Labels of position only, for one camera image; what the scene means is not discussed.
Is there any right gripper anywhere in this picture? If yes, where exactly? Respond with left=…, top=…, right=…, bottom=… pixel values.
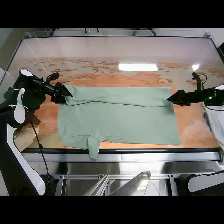
left=165, top=88, right=202, bottom=107

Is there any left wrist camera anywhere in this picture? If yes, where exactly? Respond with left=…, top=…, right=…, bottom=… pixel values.
left=45, top=71, right=62, bottom=85

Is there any silver frame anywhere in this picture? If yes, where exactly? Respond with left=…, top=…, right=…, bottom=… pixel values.
left=0, top=27, right=224, bottom=197

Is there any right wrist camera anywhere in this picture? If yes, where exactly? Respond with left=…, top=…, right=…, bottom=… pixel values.
left=191, top=71, right=208, bottom=93

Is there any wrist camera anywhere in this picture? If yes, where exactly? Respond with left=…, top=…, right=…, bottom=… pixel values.
left=191, top=71, right=208, bottom=93
left=45, top=71, right=62, bottom=85

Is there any pale green T-shirt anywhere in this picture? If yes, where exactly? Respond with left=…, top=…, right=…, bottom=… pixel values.
left=57, top=84, right=181, bottom=161

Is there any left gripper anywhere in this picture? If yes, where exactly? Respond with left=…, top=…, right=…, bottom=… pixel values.
left=49, top=82, right=74, bottom=105

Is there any black cable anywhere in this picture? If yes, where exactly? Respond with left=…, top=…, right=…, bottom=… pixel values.
left=27, top=112, right=53, bottom=183

